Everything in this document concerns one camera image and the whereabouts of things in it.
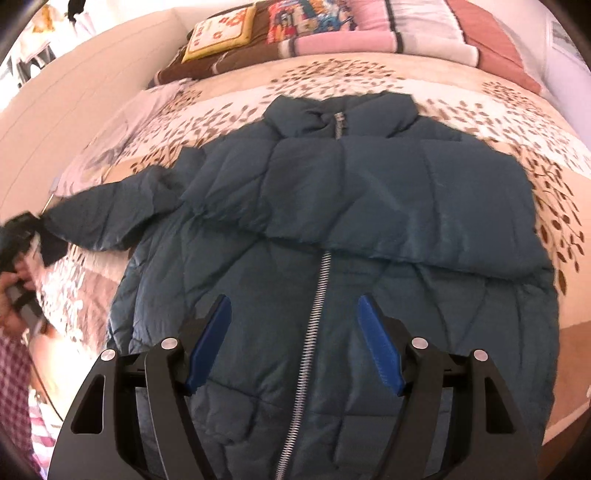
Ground person's left forearm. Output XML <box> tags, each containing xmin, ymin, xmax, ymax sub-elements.
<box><xmin>0</xmin><ymin>332</ymin><xmax>35</xmax><ymax>416</ymax></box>

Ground black and white hanging clothes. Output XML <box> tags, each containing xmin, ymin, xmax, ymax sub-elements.
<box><xmin>65</xmin><ymin>0</ymin><xmax>100</xmax><ymax>38</ymax></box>

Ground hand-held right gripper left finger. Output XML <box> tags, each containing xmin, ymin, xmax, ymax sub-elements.
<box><xmin>46</xmin><ymin>294</ymin><xmax>233</xmax><ymax>480</ymax></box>

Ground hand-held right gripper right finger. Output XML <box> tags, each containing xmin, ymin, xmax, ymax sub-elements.
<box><xmin>357</xmin><ymin>294</ymin><xmax>540</xmax><ymax>480</ymax></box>

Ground dark teal puffer jacket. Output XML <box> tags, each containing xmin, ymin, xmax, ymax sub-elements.
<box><xmin>39</xmin><ymin>91</ymin><xmax>561</xmax><ymax>480</ymax></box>

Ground cartoon print pillow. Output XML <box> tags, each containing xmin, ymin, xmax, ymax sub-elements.
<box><xmin>265</xmin><ymin>0</ymin><xmax>356</xmax><ymax>45</ymax></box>

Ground leaf print bed blanket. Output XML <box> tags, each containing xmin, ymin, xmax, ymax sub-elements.
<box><xmin>28</xmin><ymin>55</ymin><xmax>591</xmax><ymax>448</ymax></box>

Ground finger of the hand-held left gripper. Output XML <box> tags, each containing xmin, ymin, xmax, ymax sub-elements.
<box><xmin>40</xmin><ymin>225</ymin><xmax>71</xmax><ymax>268</ymax></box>

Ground person's left hand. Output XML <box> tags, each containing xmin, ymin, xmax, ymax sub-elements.
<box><xmin>0</xmin><ymin>271</ymin><xmax>28</xmax><ymax>341</ymax></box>

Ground pink striped quilt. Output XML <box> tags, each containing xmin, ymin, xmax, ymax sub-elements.
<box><xmin>277</xmin><ymin>0</ymin><xmax>548</xmax><ymax>95</ymax></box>

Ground black chair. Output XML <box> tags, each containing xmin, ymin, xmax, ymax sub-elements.
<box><xmin>11</xmin><ymin>44</ymin><xmax>58</xmax><ymax>86</ymax></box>

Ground yellow flower cushion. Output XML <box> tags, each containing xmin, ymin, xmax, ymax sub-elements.
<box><xmin>181</xmin><ymin>4</ymin><xmax>258</xmax><ymax>64</ymax></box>

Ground brown blanket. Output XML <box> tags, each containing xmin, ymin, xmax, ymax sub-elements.
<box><xmin>148</xmin><ymin>0</ymin><xmax>296</xmax><ymax>87</ymax></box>

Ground lavender cloth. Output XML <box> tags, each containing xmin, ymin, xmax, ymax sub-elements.
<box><xmin>53</xmin><ymin>78</ymin><xmax>195</xmax><ymax>199</ymax></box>

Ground thin black cable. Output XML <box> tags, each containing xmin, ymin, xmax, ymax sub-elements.
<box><xmin>25</xmin><ymin>335</ymin><xmax>65</xmax><ymax>423</ymax></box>

